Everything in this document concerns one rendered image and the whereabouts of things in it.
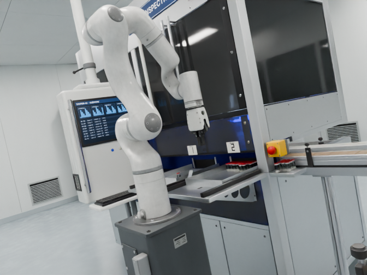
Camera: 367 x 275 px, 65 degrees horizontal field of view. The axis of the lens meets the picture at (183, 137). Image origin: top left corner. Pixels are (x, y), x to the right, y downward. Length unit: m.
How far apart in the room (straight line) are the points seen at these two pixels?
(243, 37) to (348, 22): 4.81
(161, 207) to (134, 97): 0.42
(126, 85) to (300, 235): 1.20
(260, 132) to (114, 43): 0.79
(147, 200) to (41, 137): 5.58
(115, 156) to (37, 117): 4.67
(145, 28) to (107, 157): 1.08
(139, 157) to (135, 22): 0.52
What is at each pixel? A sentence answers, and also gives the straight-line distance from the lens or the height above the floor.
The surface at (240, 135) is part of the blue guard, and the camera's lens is 1.54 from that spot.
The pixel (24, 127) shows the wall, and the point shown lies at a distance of 6.56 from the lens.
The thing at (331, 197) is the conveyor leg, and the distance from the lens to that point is 1.55.
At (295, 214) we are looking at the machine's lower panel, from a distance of 1.70.
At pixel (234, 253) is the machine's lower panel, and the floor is 0.39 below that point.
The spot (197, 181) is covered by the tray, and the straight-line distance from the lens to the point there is 1.45.
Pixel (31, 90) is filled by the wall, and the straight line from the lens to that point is 6.71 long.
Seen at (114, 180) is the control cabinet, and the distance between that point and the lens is 2.08.
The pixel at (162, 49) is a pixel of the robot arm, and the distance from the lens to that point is 1.24.
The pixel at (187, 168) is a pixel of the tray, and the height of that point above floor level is 0.90.
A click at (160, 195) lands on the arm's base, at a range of 1.12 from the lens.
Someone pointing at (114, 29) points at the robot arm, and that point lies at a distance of 1.08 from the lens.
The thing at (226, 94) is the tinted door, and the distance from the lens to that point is 1.58.
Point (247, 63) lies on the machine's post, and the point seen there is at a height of 1.42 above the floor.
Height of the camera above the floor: 1.21
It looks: 3 degrees down
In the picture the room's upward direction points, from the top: 11 degrees counter-clockwise
